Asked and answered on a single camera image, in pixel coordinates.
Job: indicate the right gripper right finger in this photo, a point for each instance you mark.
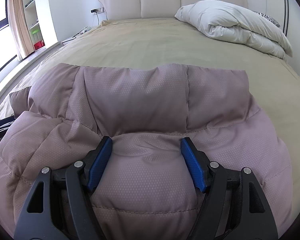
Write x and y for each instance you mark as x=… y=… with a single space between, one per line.
x=234 y=205

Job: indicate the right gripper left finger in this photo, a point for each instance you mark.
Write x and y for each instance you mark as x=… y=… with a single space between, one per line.
x=43 y=216

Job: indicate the mauve puffer coat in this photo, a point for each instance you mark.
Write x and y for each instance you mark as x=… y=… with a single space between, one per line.
x=146 y=191

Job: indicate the red box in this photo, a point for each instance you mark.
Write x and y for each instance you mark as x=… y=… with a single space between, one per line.
x=39 y=44

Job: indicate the green container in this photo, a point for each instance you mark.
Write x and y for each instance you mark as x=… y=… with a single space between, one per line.
x=36 y=35

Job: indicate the beige curtain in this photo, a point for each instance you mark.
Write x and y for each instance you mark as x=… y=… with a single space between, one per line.
x=19 y=29

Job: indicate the beige bed with sheet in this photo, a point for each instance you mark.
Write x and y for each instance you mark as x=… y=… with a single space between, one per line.
x=148 y=43

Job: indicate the white nightstand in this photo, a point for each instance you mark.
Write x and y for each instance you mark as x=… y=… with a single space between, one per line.
x=81 y=32

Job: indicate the white shelf unit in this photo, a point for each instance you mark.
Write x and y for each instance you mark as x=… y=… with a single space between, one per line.
x=33 y=15

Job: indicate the white folded duvet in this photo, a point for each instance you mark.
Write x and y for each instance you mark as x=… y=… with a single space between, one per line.
x=232 y=23

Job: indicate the zebra print pillow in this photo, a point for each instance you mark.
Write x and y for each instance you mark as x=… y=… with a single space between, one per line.
x=269 y=18

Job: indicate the white wardrobe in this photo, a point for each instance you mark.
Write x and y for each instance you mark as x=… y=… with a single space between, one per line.
x=287 y=13

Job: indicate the wall power socket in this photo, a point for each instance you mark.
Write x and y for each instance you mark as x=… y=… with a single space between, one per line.
x=97 y=10

